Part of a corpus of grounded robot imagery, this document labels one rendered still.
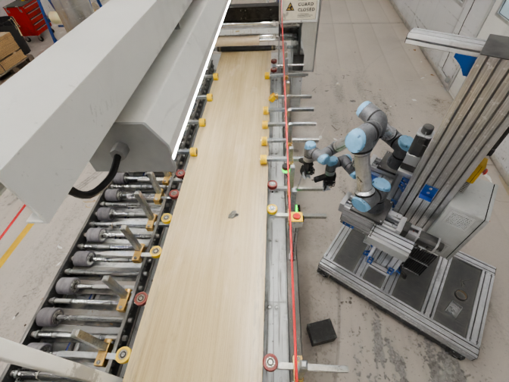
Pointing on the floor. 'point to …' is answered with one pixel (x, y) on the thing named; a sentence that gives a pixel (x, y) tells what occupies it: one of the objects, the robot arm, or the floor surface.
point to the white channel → (73, 122)
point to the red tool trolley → (27, 17)
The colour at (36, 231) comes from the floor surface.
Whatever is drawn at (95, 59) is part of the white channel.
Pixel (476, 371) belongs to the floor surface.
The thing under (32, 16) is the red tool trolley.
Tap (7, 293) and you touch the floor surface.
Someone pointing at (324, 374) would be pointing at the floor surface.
